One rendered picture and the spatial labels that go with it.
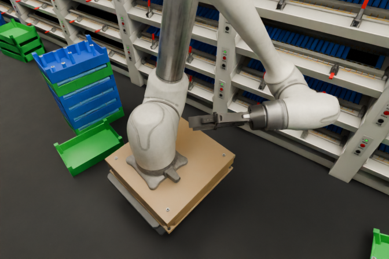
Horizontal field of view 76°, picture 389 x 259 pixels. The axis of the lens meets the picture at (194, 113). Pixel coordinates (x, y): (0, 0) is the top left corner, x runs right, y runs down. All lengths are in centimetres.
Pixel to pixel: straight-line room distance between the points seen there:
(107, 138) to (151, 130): 78
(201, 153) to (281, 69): 45
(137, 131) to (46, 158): 87
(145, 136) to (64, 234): 67
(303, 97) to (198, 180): 47
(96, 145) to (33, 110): 58
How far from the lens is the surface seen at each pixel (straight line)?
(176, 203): 92
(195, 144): 105
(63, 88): 139
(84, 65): 137
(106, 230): 125
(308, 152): 148
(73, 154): 154
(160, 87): 89
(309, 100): 76
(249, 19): 59
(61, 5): 219
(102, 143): 153
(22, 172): 160
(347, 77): 114
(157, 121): 79
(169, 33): 79
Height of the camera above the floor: 111
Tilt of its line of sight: 44 degrees down
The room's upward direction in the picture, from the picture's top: straight up
